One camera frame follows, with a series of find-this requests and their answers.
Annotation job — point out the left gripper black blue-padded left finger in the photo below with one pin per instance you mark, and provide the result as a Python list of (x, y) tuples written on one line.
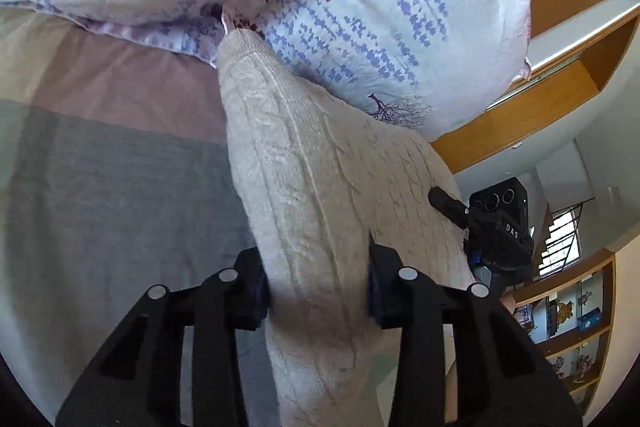
[(175, 346)]

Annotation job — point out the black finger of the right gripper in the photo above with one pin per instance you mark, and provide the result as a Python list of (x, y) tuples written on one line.
[(452, 209)]

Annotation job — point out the cream cable-knit sweater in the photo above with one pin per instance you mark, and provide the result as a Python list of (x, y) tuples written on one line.
[(320, 181)]

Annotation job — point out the person's right hand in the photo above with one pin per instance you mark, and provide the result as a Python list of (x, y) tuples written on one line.
[(509, 303)]

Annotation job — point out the staircase with railing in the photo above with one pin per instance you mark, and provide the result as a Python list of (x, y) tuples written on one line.
[(558, 243)]

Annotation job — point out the wooden bookshelf with items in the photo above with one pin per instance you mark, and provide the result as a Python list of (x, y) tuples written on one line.
[(570, 315)]

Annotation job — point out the white blue-patterned pillow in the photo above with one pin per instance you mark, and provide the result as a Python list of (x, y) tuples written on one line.
[(427, 65)]

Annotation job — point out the floral patchwork duvet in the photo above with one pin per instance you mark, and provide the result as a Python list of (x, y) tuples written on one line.
[(115, 177)]

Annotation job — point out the wooden wall shelf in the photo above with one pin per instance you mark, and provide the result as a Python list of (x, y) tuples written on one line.
[(576, 47)]

